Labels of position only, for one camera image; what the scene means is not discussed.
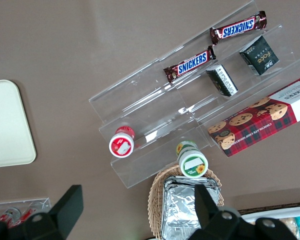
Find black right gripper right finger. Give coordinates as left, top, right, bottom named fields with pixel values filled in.
left=189, top=184, right=253, bottom=240

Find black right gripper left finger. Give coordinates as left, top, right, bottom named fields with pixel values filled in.
left=17, top=185, right=85, bottom=240

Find oval light wicker basket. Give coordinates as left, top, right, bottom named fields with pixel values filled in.
left=147, top=163, right=226, bottom=240

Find beige plastic serving tray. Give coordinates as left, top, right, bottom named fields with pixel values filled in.
left=0, top=79, right=37, bottom=169

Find clear acrylic bottle rack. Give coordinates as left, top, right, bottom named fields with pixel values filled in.
left=0, top=197, right=52, bottom=226

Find stacked aluminium foil trays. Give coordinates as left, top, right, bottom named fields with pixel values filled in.
left=160, top=175, right=222, bottom=240

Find red Coca-Cola bottle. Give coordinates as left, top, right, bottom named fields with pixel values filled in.
left=18, top=209, right=37, bottom=225
left=0, top=206, right=22, bottom=225

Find green lid yogurt cup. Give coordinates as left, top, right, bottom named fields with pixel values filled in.
left=175, top=140, right=209, bottom=179

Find white rectangular snack bin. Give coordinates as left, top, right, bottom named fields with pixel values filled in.
left=238, top=201, right=300, bottom=240

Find clear bag of cookies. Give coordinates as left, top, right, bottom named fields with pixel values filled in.
left=277, top=216, right=299, bottom=237

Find red lid yogurt cup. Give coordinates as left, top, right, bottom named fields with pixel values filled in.
left=108, top=125, right=136, bottom=158

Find red tartan Walkers cookie box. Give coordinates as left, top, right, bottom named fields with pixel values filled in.
left=207, top=76, right=300, bottom=158

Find clear acrylic tiered stand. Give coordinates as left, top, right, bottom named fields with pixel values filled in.
left=88, top=58, right=212, bottom=190
left=158, top=0, right=300, bottom=151

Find black tissue pack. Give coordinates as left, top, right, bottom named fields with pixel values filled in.
left=205, top=64, right=239, bottom=98

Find Snickers chocolate bar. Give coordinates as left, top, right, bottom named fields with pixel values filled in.
left=209, top=10, right=268, bottom=46
left=163, top=44, right=217, bottom=83

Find dark green snack box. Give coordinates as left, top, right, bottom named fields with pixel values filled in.
left=239, top=34, right=280, bottom=76

